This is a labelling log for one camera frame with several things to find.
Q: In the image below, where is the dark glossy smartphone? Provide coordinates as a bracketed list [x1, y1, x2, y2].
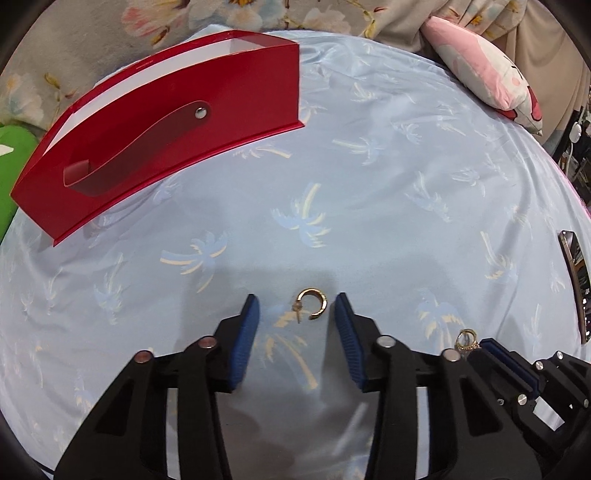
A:
[558, 229, 591, 344]

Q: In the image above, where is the light blue palm print sheet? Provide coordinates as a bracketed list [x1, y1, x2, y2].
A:
[0, 30, 591, 480]

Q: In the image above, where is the pink printed pillow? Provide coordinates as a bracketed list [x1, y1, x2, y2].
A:
[422, 15, 544, 136]

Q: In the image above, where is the beige curtain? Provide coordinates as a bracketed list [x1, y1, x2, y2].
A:
[443, 0, 591, 153]

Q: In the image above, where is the green cushion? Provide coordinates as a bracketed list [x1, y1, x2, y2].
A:
[0, 124, 40, 241]

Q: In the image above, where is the red box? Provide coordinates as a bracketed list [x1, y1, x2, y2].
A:
[10, 30, 306, 247]

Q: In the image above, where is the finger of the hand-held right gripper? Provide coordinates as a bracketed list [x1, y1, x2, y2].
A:
[468, 340, 556, 445]
[490, 340, 591, 398]

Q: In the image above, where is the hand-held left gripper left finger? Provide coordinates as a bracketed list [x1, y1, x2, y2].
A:
[54, 294, 260, 480]

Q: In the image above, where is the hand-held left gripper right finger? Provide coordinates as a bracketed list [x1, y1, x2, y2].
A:
[335, 292, 541, 480]

